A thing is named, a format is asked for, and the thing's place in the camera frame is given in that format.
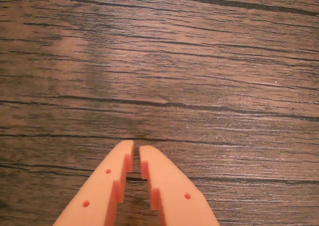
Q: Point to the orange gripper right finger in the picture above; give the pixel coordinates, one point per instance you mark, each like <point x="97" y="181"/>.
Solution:
<point x="174" y="196"/>

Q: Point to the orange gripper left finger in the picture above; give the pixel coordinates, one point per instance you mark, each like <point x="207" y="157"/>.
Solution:
<point x="99" y="191"/>

